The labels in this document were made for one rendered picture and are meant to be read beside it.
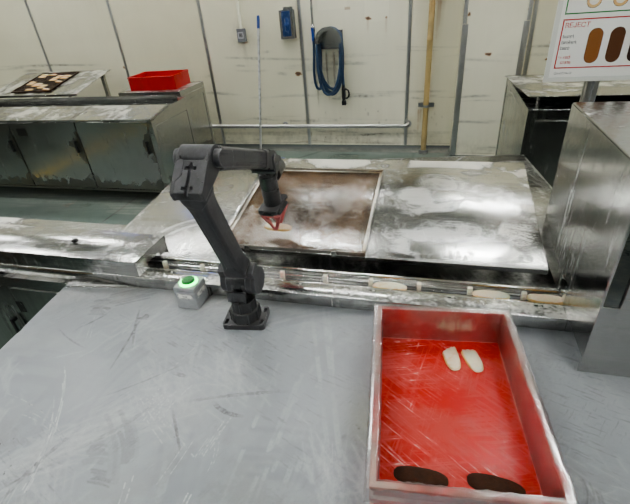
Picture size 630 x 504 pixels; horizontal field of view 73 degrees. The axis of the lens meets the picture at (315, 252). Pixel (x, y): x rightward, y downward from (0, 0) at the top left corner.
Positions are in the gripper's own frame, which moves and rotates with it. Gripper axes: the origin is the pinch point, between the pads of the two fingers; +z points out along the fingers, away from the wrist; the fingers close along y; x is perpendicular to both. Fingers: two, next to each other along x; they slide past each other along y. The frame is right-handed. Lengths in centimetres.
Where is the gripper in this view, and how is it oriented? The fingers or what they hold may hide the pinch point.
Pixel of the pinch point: (277, 224)
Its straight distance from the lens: 144.2
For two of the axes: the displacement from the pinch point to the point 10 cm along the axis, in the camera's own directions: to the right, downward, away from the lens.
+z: 1.1, 7.5, 6.5
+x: -9.5, -1.2, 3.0
